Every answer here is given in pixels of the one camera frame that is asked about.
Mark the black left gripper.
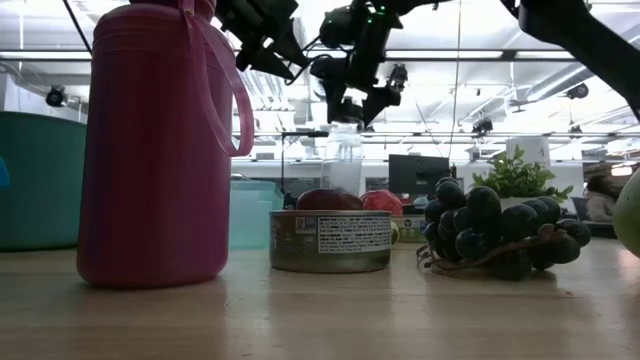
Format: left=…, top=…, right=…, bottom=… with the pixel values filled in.
left=217, top=0, right=311, bottom=81

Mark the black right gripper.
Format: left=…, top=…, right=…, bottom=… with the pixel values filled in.
left=309, top=0, right=404, bottom=129

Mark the clear bottle with black cap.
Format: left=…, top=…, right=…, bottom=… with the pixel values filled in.
left=319, top=122, right=366, bottom=197

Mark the red round fruit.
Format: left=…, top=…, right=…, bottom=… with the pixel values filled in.
left=359, top=189, right=405, bottom=217

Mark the dark purple grape bunch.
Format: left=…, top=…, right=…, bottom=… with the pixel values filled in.
left=415, top=177, right=593, bottom=283

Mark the pink plastic water bottle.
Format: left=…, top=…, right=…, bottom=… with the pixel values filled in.
left=76, top=0, right=256, bottom=290

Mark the black computer monitor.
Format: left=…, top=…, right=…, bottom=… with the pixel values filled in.
left=388, top=153, right=452, bottom=200

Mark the silver can with green label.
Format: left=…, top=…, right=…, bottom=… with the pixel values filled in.
left=390, top=214, right=427, bottom=245

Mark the labelled tuna can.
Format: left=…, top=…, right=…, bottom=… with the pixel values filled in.
left=268, top=209, right=394, bottom=275

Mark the translucent teal plastic tray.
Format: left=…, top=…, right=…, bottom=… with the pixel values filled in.
left=229, top=178, right=286, bottom=251

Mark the small green potted plant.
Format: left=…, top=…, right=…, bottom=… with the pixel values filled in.
left=471, top=144, right=576, bottom=211

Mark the person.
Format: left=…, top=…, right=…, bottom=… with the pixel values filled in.
left=583, top=174, right=625, bottom=225

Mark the teal plastic bin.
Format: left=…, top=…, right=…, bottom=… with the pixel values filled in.
left=0, top=110, right=89, bottom=252

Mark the green pear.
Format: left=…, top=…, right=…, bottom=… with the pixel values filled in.
left=612, top=168, right=640, bottom=259

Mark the black overhead camera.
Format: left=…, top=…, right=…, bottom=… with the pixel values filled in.
left=387, top=63, right=409, bottom=96

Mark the black metal stand frame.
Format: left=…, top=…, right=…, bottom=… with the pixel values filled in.
left=280, top=130, right=357, bottom=197

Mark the black overhead frame bar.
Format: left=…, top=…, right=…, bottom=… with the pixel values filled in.
left=0, top=48, right=581, bottom=63

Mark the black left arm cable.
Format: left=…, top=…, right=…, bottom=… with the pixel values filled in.
left=61, top=0, right=94, bottom=55

